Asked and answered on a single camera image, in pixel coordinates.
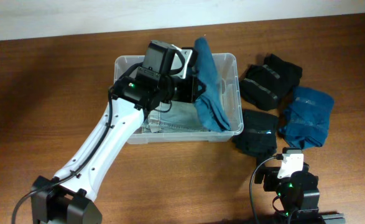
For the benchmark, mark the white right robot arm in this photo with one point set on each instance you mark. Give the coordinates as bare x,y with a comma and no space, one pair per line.
298,194

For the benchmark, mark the light blue jeans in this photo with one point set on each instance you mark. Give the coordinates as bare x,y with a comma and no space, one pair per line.
178,117

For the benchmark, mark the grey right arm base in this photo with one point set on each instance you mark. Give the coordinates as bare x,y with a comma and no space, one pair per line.
333,218

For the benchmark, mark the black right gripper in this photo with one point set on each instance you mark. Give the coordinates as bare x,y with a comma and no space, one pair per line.
272,179

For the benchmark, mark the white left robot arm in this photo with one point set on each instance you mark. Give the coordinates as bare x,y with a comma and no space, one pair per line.
69,196

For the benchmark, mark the black garment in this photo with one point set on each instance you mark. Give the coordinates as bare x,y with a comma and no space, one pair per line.
265,85
258,137

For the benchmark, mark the clear plastic storage bin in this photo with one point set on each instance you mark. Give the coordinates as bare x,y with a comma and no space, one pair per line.
226,66

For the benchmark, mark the dark blue jeans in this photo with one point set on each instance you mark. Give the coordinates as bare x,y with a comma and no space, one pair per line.
208,105

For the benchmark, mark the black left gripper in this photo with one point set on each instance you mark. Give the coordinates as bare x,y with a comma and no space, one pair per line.
190,88

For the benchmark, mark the blue garment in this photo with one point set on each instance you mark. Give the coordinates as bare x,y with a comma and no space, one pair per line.
308,118

